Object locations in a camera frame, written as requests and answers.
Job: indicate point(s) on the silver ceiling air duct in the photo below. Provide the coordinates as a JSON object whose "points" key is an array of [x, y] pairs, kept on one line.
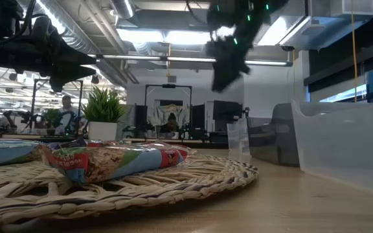
{"points": [[76, 32]]}

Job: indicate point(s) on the round woven wicker placemat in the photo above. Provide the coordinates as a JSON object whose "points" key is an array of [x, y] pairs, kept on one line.
{"points": [[173, 181]]}

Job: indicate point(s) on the black ceiling security camera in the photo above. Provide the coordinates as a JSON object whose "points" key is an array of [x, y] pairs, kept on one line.
{"points": [[287, 48]]}

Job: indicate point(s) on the small background potted plant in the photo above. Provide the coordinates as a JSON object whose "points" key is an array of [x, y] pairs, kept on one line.
{"points": [[52, 118]]}

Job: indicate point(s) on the clear plastic bin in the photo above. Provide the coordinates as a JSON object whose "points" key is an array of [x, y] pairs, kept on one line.
{"points": [[238, 139], [345, 145]]}

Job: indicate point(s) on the standing person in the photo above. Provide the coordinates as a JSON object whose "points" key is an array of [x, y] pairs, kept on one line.
{"points": [[67, 111]]}

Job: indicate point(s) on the white background panel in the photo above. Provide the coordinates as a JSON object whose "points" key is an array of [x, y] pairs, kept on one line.
{"points": [[209, 116]]}

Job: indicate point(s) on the green plant in white pot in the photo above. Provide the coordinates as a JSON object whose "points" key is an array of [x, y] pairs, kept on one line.
{"points": [[102, 131]]}

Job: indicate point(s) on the long linear ceiling light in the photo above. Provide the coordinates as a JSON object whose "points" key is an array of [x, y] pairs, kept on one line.
{"points": [[189, 59]]}

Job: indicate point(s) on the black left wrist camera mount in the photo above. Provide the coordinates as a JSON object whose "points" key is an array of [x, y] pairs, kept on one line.
{"points": [[57, 84]]}

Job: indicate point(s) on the black background station frame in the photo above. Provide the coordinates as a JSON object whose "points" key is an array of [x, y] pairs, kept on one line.
{"points": [[168, 85], [80, 106]]}

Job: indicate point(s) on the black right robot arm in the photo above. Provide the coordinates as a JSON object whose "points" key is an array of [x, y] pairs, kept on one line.
{"points": [[238, 16]]}

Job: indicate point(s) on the long background desk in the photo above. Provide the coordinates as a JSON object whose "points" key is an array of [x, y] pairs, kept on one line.
{"points": [[18, 136]]}

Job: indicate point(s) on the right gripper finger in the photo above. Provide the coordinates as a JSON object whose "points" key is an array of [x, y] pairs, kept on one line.
{"points": [[222, 77], [242, 69]]}

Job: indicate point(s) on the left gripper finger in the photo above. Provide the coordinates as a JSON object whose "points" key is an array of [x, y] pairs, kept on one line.
{"points": [[73, 71], [74, 55]]}

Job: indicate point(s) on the black computer monitor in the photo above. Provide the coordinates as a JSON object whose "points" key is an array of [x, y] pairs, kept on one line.
{"points": [[198, 116], [227, 110], [141, 116]]}

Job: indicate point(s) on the blue red granola bar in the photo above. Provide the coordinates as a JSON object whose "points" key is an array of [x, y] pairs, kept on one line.
{"points": [[134, 163], [2, 153]]}

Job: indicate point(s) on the seated person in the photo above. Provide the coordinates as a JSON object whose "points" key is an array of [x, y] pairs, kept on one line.
{"points": [[172, 124]]}

